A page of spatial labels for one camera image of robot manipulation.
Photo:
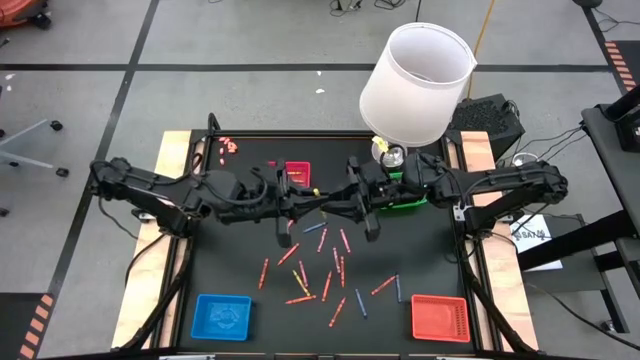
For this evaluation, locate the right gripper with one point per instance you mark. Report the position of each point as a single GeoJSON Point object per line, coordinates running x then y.
{"type": "Point", "coordinates": [385, 187]}

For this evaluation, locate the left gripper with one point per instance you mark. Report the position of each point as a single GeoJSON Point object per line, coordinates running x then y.
{"type": "Point", "coordinates": [250, 197]}

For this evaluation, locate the blue crayon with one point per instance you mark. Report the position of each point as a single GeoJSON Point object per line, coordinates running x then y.
{"type": "Point", "coordinates": [398, 288]}
{"type": "Point", "coordinates": [315, 228]}
{"type": "Point", "coordinates": [360, 303]}

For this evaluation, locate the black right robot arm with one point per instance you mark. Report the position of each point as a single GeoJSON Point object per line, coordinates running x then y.
{"type": "Point", "coordinates": [515, 180]}

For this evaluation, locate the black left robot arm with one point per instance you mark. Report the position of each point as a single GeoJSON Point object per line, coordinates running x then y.
{"type": "Point", "coordinates": [150, 187]}

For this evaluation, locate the red plastic basket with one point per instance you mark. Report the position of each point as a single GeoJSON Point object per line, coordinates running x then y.
{"type": "Point", "coordinates": [302, 165]}

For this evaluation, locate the green plastic basket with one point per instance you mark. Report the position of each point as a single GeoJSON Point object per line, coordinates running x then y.
{"type": "Point", "coordinates": [405, 203]}

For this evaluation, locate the yellow tag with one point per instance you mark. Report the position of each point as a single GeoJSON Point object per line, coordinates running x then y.
{"type": "Point", "coordinates": [380, 145]}

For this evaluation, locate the white shade silver table lamp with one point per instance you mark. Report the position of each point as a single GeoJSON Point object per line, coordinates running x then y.
{"type": "Point", "coordinates": [415, 90]}

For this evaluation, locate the blue plastic basket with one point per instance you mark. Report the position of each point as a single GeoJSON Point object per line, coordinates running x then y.
{"type": "Point", "coordinates": [221, 316]}

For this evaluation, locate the orange plastic basket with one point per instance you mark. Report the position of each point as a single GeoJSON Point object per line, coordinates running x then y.
{"type": "Point", "coordinates": [440, 318]}

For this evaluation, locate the black perforated box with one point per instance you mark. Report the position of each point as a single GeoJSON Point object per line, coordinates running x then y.
{"type": "Point", "coordinates": [487, 120]}

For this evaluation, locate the wooden side board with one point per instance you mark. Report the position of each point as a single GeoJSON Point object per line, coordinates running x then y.
{"type": "Point", "coordinates": [150, 300]}
{"type": "Point", "coordinates": [502, 300]}

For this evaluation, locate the white paper sheet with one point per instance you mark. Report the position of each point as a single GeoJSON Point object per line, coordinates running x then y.
{"type": "Point", "coordinates": [537, 247]}

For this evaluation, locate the black side desk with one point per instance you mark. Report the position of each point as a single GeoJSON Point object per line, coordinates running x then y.
{"type": "Point", "coordinates": [610, 150]}

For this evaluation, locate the grey office chair base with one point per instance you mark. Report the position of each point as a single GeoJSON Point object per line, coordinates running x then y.
{"type": "Point", "coordinates": [30, 145]}

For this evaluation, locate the orange round object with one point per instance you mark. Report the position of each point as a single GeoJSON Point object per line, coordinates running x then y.
{"type": "Point", "coordinates": [20, 10]}

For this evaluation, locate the black frame post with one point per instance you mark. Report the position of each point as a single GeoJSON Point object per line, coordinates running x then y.
{"type": "Point", "coordinates": [214, 122]}

